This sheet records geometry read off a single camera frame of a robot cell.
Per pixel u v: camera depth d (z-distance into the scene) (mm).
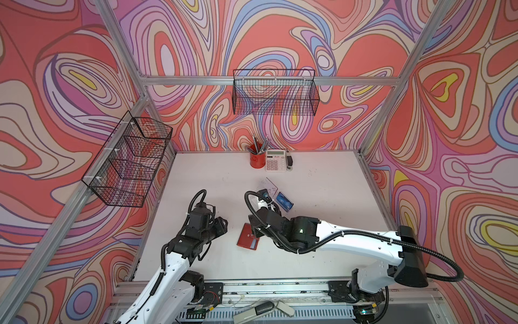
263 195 596
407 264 393
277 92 958
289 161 1104
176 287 594
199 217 596
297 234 486
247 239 866
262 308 664
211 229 678
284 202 879
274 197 914
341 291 737
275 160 1134
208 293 720
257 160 1074
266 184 941
